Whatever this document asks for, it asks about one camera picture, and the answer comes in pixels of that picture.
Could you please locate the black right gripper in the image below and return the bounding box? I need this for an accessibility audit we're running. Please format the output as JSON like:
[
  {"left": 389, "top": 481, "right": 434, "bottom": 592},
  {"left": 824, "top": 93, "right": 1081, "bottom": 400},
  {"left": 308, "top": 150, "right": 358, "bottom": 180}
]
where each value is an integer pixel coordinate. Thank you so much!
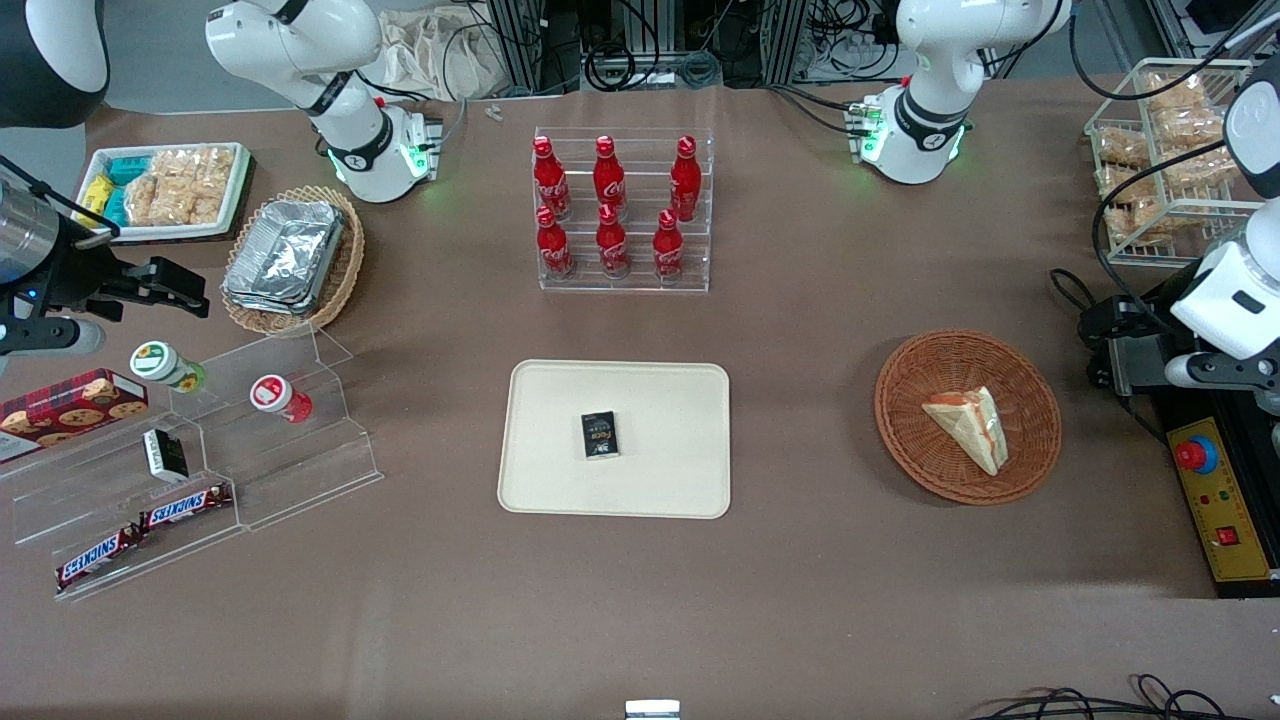
[{"left": 20, "top": 215, "right": 212, "bottom": 323}]

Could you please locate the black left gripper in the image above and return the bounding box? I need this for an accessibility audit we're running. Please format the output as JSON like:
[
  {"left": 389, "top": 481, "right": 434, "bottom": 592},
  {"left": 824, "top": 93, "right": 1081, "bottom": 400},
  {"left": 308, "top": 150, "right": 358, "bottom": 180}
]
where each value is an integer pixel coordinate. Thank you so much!
[{"left": 1077, "top": 290, "right": 1201, "bottom": 351}]

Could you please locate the triangular sandwich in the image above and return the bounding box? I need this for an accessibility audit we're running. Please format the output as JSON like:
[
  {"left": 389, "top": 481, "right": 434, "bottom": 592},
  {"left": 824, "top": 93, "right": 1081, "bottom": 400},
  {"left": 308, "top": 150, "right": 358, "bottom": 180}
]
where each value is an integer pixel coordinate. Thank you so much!
[{"left": 920, "top": 385, "right": 1010, "bottom": 477}]

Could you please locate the white rectangular snack tray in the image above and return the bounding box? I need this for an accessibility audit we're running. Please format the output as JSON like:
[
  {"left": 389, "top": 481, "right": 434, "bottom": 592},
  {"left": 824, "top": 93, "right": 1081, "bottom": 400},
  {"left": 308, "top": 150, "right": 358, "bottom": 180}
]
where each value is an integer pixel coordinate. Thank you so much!
[{"left": 86, "top": 142, "right": 255, "bottom": 244}]

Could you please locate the light wicker oval basket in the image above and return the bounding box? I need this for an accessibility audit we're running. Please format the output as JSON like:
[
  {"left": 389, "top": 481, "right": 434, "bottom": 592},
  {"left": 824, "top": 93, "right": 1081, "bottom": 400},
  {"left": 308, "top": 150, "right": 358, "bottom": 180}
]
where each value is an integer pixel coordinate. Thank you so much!
[{"left": 221, "top": 184, "right": 367, "bottom": 338}]

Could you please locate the brown round wicker basket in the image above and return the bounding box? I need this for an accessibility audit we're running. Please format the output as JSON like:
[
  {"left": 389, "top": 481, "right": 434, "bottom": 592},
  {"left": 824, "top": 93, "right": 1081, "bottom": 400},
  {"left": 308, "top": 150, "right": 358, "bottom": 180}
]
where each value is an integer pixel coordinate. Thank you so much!
[{"left": 874, "top": 329, "right": 1064, "bottom": 507}]

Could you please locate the beige plastic tray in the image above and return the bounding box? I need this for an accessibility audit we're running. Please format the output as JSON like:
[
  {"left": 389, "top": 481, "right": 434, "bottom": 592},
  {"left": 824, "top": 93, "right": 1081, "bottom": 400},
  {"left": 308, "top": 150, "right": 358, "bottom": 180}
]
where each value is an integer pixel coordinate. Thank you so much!
[{"left": 497, "top": 359, "right": 733, "bottom": 520}]

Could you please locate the black appliance box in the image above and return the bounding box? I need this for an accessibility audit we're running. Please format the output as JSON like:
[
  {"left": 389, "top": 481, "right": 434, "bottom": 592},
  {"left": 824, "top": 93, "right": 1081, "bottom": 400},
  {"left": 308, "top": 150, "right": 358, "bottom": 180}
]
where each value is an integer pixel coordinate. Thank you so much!
[{"left": 1105, "top": 265, "right": 1280, "bottom": 426}]

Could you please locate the green capped yogurt bottle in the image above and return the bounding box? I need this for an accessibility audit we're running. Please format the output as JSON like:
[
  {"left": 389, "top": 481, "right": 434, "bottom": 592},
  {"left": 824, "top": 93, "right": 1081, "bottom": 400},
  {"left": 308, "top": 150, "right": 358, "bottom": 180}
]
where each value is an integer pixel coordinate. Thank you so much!
[{"left": 129, "top": 340, "right": 208, "bottom": 394}]

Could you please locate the rice cracker snack pack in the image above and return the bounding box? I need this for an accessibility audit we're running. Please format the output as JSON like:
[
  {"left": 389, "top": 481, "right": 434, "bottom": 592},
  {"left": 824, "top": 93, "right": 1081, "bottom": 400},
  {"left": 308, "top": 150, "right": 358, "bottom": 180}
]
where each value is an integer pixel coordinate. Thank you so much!
[
  {"left": 124, "top": 175, "right": 226, "bottom": 228},
  {"left": 1154, "top": 107, "right": 1229, "bottom": 151},
  {"left": 1104, "top": 199, "right": 1173, "bottom": 247},
  {"left": 1094, "top": 127, "right": 1152, "bottom": 167},
  {"left": 1162, "top": 143, "right": 1241, "bottom": 188},
  {"left": 1144, "top": 74, "right": 1208, "bottom": 113},
  {"left": 1094, "top": 164, "right": 1162, "bottom": 202},
  {"left": 148, "top": 146, "right": 238, "bottom": 191}
]

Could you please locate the aluminium foil container stack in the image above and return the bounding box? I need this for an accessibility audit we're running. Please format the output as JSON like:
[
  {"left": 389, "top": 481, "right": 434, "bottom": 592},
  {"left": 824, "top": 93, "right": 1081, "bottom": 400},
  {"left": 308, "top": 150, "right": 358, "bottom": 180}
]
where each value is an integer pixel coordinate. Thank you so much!
[{"left": 222, "top": 198, "right": 347, "bottom": 317}]

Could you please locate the red capped drink bottle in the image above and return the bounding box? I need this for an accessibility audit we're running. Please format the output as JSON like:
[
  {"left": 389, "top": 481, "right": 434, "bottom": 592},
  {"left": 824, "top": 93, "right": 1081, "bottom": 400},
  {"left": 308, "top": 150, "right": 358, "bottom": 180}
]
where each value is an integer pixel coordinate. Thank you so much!
[{"left": 249, "top": 373, "right": 314, "bottom": 424}]

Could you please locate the red cookie box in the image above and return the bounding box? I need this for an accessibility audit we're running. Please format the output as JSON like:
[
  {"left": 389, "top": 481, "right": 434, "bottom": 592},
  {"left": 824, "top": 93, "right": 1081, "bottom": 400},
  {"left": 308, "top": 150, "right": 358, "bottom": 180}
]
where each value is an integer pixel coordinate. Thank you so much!
[{"left": 0, "top": 367, "right": 150, "bottom": 464}]

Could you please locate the small black white box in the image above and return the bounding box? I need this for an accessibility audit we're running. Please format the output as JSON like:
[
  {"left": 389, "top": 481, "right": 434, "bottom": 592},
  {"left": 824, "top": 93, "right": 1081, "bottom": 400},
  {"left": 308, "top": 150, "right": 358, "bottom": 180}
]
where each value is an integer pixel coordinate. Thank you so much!
[{"left": 142, "top": 427, "right": 190, "bottom": 484}]

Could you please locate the yellow emergency stop control box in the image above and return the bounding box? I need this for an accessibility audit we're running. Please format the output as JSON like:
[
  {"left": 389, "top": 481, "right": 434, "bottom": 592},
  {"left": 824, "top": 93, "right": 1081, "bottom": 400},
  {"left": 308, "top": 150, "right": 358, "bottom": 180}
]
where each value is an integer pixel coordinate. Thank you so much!
[{"left": 1164, "top": 414, "right": 1280, "bottom": 599}]

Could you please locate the clear acrylic stepped stand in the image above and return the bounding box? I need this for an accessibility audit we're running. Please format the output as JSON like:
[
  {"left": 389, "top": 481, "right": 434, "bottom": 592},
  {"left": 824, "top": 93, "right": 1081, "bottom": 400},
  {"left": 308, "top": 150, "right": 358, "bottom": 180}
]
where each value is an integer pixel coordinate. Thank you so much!
[{"left": 0, "top": 328, "right": 385, "bottom": 603}]

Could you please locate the Snickers chocolate bar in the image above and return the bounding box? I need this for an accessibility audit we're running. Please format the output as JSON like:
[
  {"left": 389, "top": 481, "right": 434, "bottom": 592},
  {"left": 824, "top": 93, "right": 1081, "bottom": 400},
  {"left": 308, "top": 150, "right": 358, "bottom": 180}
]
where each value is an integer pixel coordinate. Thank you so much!
[
  {"left": 138, "top": 483, "right": 234, "bottom": 532},
  {"left": 55, "top": 524, "right": 144, "bottom": 591}
]

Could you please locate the white cloth bag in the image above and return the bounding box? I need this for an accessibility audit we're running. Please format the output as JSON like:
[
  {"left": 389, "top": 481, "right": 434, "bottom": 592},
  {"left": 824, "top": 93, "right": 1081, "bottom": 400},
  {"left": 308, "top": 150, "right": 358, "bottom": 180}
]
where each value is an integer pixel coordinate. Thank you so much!
[{"left": 378, "top": 8, "right": 513, "bottom": 102}]

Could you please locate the red cola bottle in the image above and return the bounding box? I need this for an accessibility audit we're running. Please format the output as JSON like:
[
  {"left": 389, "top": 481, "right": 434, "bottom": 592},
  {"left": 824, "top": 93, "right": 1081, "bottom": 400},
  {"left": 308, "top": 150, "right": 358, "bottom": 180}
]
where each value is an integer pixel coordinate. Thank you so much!
[
  {"left": 592, "top": 135, "right": 629, "bottom": 220},
  {"left": 534, "top": 206, "right": 577, "bottom": 282},
  {"left": 652, "top": 209, "right": 687, "bottom": 284},
  {"left": 595, "top": 204, "right": 633, "bottom": 280},
  {"left": 668, "top": 135, "right": 704, "bottom": 224},
  {"left": 532, "top": 136, "right": 572, "bottom": 222}
]

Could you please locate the clear acrylic bottle rack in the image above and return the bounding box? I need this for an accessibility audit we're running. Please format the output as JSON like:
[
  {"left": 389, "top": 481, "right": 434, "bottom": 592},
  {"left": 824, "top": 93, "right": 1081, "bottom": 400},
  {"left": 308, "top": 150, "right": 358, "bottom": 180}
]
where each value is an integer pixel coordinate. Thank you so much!
[{"left": 532, "top": 126, "right": 715, "bottom": 294}]

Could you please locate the small black packet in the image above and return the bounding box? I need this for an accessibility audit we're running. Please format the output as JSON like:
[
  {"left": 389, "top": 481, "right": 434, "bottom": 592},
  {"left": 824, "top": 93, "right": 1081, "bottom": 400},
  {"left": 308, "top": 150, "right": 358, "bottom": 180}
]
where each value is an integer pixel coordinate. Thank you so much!
[{"left": 580, "top": 410, "right": 622, "bottom": 461}]

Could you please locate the black power cable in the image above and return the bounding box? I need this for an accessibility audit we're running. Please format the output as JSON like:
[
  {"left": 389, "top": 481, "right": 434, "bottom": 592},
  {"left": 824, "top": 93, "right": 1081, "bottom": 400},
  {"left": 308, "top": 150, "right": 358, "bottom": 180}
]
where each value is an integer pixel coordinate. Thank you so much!
[{"left": 1049, "top": 267, "right": 1171, "bottom": 446}]

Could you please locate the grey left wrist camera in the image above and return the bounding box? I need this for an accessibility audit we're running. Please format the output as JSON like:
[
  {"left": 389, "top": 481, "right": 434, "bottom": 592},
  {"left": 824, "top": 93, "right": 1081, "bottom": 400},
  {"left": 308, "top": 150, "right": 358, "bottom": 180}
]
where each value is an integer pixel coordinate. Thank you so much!
[{"left": 1164, "top": 351, "right": 1280, "bottom": 393}]

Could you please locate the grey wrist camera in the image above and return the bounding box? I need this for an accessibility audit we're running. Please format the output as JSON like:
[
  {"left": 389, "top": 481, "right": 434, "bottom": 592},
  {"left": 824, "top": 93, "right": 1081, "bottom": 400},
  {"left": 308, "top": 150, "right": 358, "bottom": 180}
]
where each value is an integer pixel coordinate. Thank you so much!
[
  {"left": 1164, "top": 351, "right": 1280, "bottom": 393},
  {"left": 0, "top": 317, "right": 107, "bottom": 359}
]

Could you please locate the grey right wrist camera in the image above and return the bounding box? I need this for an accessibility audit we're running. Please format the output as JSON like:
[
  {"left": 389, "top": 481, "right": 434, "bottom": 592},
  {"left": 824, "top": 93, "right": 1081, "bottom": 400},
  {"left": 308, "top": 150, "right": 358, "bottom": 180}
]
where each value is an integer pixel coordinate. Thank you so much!
[{"left": 0, "top": 317, "right": 107, "bottom": 359}]

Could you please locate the white wire basket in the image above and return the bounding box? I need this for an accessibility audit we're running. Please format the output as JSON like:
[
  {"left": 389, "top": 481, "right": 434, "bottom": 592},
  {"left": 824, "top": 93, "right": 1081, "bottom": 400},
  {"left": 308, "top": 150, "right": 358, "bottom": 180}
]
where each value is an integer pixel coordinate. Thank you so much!
[{"left": 1084, "top": 57, "right": 1280, "bottom": 268}]

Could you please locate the black cable bundle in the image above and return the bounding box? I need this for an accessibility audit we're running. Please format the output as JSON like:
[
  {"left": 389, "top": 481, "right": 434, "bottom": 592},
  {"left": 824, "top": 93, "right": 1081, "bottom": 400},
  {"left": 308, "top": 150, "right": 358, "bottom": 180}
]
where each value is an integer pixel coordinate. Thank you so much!
[{"left": 975, "top": 674, "right": 1256, "bottom": 720}]

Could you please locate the aluminium frame post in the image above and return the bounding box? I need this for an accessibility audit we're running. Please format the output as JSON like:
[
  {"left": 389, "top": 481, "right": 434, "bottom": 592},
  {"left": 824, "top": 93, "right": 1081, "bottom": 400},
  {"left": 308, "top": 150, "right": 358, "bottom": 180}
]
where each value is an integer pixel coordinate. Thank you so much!
[
  {"left": 764, "top": 0, "right": 812, "bottom": 83},
  {"left": 484, "top": 0, "right": 547, "bottom": 97}
]

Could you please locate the black coiled cable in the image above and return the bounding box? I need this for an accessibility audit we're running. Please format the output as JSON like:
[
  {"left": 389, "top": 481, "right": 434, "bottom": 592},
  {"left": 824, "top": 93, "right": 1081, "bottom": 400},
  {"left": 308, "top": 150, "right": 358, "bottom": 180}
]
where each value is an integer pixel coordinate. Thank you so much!
[{"left": 583, "top": 42, "right": 653, "bottom": 93}]

